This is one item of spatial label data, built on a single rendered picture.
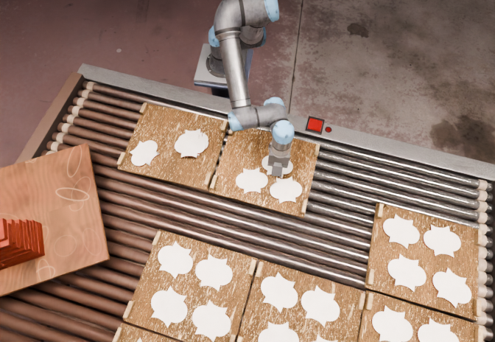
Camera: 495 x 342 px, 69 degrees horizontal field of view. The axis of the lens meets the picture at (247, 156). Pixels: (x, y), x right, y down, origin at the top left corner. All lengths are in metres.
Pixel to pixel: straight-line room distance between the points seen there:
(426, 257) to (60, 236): 1.40
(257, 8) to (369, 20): 2.32
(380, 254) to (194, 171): 0.83
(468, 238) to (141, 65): 2.57
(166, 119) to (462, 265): 1.38
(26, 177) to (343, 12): 2.87
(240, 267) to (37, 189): 0.85
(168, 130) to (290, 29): 1.95
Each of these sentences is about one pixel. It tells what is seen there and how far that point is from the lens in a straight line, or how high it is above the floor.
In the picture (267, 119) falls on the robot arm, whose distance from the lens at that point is 1.35.
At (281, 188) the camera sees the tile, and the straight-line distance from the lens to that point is 1.53.
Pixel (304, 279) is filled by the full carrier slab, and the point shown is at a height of 0.94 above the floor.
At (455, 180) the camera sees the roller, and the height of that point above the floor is 0.91.
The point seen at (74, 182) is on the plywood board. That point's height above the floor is 1.04.
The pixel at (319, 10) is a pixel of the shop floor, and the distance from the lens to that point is 3.57.
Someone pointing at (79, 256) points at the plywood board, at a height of 1.04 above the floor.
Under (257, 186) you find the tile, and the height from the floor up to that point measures 0.95.
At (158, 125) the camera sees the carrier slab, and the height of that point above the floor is 0.94.
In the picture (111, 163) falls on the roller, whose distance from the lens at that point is 1.71.
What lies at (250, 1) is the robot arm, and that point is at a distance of 1.36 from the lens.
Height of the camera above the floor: 2.38
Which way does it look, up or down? 65 degrees down
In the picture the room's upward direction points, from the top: straight up
